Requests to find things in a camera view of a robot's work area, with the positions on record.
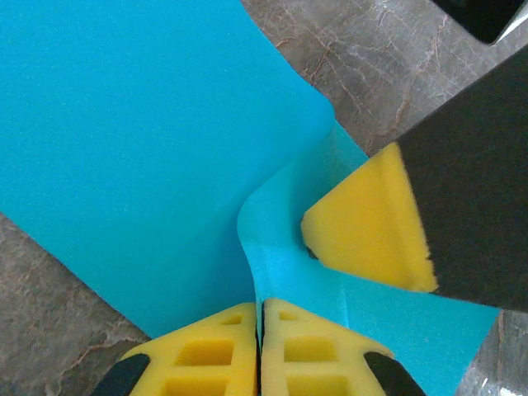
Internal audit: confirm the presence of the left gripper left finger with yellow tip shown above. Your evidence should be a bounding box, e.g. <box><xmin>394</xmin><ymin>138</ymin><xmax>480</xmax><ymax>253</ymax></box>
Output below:
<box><xmin>92</xmin><ymin>301</ymin><xmax>260</xmax><ymax>396</ymax></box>

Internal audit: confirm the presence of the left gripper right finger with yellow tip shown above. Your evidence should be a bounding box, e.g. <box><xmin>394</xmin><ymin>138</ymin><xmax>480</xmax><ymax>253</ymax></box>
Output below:
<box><xmin>260</xmin><ymin>297</ymin><xmax>428</xmax><ymax>396</ymax></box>

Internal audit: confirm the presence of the blue paper sheet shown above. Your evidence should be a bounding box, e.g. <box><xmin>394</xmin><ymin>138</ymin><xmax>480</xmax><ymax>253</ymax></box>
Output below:
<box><xmin>0</xmin><ymin>0</ymin><xmax>502</xmax><ymax>396</ymax></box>

